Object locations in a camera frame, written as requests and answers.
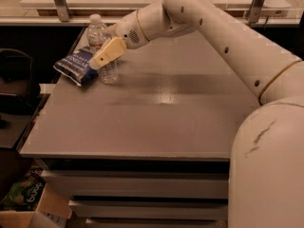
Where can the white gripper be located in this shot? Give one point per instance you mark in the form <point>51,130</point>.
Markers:
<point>129,31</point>

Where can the clear plastic water bottle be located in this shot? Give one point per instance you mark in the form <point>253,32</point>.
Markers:
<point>97,35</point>

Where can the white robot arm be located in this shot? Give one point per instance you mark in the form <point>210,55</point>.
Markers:
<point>266,176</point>

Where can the blue chip bag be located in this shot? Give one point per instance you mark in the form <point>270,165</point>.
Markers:
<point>76,67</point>

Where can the green snack bag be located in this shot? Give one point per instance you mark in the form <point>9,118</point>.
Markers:
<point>25,194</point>

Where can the black chair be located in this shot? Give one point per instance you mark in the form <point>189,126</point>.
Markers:
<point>19,88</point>

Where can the grey drawer cabinet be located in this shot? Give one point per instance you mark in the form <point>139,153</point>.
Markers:
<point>151,151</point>

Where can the cardboard box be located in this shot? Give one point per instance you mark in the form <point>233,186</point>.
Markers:
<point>52,211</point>

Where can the metal shelf bracket left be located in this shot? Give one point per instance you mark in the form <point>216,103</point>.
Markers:
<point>62,10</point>

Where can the metal shelf bracket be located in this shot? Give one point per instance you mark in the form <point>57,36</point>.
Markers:
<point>62,10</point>
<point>254,11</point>

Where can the metal shelf bracket right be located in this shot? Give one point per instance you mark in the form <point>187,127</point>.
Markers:
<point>254,11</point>

